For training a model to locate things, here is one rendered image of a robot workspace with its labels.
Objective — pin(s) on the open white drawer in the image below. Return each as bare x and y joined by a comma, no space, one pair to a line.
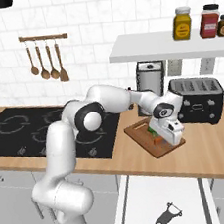
163,203

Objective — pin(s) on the brown wooden cutting board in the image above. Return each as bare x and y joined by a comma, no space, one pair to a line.
143,138

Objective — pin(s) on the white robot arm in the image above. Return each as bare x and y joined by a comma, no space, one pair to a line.
61,155

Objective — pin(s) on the black toaster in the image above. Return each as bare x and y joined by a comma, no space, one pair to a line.
201,100

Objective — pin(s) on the red spice jar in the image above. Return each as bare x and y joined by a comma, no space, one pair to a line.
209,21

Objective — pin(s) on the black hob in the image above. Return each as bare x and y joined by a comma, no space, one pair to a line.
17,131

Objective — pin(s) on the wooden spatula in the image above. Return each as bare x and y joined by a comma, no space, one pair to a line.
61,65

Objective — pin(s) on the grey wall socket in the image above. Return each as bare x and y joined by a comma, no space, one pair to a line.
174,67

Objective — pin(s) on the green orange vegetable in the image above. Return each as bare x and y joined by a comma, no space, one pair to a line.
154,136

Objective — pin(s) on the black peeler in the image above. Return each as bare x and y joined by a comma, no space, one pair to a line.
167,216

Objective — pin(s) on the small wooden spoon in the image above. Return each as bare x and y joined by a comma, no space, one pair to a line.
32,62

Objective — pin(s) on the white wall shelf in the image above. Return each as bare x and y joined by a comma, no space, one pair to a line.
162,47

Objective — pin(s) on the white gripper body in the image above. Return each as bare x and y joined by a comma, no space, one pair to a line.
167,131

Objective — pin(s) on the brown spice jar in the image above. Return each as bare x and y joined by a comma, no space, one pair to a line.
223,25

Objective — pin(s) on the yellow spice jar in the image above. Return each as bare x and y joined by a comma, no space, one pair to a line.
182,24

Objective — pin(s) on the wooden utensil rail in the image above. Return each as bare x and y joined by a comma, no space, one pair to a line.
43,37

